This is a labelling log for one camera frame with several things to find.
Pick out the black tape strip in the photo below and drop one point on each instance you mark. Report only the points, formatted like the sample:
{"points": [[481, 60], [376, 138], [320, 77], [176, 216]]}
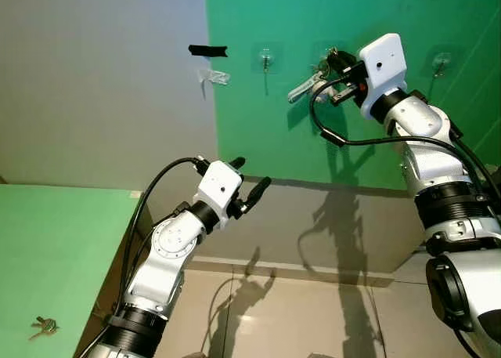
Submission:
{"points": [[207, 51]]}

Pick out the green topped table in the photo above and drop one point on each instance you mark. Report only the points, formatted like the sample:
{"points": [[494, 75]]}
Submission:
{"points": [[55, 256]]}

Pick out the clear tape piece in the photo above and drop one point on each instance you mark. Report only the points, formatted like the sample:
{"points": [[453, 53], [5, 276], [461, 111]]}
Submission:
{"points": [[215, 77]]}

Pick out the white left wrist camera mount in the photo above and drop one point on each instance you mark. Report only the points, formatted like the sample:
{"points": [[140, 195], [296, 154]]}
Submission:
{"points": [[219, 186]]}

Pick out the green wall board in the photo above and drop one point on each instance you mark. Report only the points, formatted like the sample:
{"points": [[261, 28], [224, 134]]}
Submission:
{"points": [[258, 131]]}

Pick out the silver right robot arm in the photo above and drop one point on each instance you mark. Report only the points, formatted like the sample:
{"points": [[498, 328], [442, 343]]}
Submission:
{"points": [[430, 162]]}

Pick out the small brass key bunch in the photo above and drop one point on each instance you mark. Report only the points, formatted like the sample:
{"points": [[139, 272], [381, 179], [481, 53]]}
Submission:
{"points": [[45, 325]]}

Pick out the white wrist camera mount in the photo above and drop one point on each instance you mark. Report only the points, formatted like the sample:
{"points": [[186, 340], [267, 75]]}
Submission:
{"points": [[219, 186], [383, 64]]}

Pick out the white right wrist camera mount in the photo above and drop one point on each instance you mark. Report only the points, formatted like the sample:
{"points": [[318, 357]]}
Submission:
{"points": [[383, 64]]}

